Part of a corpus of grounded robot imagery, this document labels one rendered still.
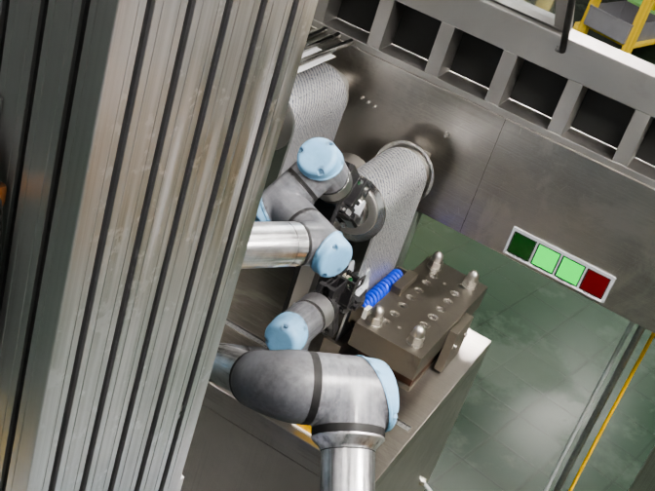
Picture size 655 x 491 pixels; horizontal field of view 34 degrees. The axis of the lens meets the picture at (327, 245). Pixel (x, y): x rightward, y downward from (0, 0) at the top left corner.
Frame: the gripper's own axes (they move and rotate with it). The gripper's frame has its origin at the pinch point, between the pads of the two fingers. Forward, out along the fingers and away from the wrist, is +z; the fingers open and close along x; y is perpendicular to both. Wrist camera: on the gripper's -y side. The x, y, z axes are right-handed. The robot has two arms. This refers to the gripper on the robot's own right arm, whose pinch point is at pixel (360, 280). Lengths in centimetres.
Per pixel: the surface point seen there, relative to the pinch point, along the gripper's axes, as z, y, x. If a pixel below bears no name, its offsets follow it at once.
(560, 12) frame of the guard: 28, 62, -12
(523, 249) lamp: 29.8, 9.0, -24.7
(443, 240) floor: 236, -109, 41
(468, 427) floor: 121, -109, -19
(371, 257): 1.5, 5.2, -0.2
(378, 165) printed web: 8.0, 22.2, 7.2
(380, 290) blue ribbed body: 7.7, -4.9, -2.9
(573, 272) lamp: 29.8, 9.7, -36.7
